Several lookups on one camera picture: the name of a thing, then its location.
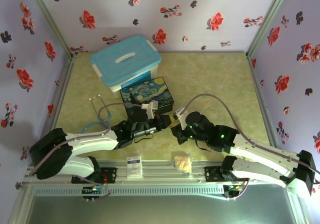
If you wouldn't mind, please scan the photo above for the blue lidded plastic storage box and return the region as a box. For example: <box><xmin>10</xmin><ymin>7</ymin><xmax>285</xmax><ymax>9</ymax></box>
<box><xmin>89</xmin><ymin>34</ymin><xmax>162</xmax><ymax>99</ymax></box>

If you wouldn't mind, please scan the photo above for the small white plastic packet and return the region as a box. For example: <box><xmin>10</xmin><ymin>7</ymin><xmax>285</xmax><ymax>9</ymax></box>
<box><xmin>125</xmin><ymin>155</ymin><xmax>144</xmax><ymax>179</ymax></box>

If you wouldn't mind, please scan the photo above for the green circuit board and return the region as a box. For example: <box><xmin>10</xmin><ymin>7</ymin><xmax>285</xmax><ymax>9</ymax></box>
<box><xmin>82</xmin><ymin>186</ymin><xmax>105</xmax><ymax>197</ymax></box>
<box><xmin>223</xmin><ymin>184</ymin><xmax>245</xmax><ymax>199</ymax></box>

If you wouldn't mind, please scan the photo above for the starry night print box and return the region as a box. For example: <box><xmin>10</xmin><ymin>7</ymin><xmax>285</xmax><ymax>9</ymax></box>
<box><xmin>119</xmin><ymin>77</ymin><xmax>176</xmax><ymax>119</ymax></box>

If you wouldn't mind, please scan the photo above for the aluminium corner post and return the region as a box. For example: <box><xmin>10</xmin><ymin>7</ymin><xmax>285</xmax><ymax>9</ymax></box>
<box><xmin>246</xmin><ymin>0</ymin><xmax>293</xmax><ymax>57</ymax></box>
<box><xmin>23</xmin><ymin>0</ymin><xmax>77</xmax><ymax>59</ymax></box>

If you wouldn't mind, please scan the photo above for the brass padlock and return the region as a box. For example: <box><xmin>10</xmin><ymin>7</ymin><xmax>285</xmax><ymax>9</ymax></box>
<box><xmin>169</xmin><ymin>114</ymin><xmax>180</xmax><ymax>130</ymax></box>

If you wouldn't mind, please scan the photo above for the slotted grey cable duct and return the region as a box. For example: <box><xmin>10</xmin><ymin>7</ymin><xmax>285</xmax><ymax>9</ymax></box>
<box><xmin>32</xmin><ymin>186</ymin><xmax>226</xmax><ymax>197</ymax></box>

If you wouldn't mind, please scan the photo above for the left base cable loop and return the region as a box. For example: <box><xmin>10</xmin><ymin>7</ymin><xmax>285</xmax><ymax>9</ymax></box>
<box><xmin>82</xmin><ymin>174</ymin><xmax>112</xmax><ymax>199</ymax></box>

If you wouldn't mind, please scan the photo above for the blue stethoscope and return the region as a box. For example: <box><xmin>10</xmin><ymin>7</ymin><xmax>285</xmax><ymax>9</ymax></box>
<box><xmin>83</xmin><ymin>94</ymin><xmax>113</xmax><ymax>135</ymax></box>

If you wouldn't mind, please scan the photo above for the crumpled beige plastic bag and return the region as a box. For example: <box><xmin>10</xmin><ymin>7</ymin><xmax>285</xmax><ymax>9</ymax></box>
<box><xmin>171</xmin><ymin>155</ymin><xmax>194</xmax><ymax>178</ymax></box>

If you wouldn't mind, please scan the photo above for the aluminium side rail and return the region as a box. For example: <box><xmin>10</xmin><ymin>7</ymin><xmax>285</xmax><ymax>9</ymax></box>
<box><xmin>246</xmin><ymin>54</ymin><xmax>280</xmax><ymax>149</ymax></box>
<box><xmin>27</xmin><ymin>55</ymin><xmax>78</xmax><ymax>167</ymax></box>

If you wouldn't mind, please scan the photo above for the base cable loop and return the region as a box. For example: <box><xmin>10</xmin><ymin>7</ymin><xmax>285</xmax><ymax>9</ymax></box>
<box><xmin>226</xmin><ymin>176</ymin><xmax>252</xmax><ymax>201</ymax></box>
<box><xmin>82</xmin><ymin>174</ymin><xmax>112</xmax><ymax>199</ymax></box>

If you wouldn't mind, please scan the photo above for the right base cable loop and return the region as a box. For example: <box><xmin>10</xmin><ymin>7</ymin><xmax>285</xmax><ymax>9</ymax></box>
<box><xmin>226</xmin><ymin>176</ymin><xmax>252</xmax><ymax>201</ymax></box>

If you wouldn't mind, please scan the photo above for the left green circuit board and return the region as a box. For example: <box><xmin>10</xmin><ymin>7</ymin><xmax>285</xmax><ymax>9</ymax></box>
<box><xmin>82</xmin><ymin>186</ymin><xmax>105</xmax><ymax>197</ymax></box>

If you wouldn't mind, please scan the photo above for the right green circuit board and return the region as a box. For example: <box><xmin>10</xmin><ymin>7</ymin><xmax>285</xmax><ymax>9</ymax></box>
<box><xmin>223</xmin><ymin>184</ymin><xmax>245</xmax><ymax>199</ymax></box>

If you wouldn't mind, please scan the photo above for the grey metal panel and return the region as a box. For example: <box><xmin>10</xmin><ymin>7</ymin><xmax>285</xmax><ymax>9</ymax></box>
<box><xmin>9</xmin><ymin>194</ymin><xmax>312</xmax><ymax>224</ymax></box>

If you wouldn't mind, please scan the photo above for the aluminium front rail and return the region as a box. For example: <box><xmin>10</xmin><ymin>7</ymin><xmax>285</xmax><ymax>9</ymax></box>
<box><xmin>23</xmin><ymin>159</ymin><xmax>301</xmax><ymax>186</ymax></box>

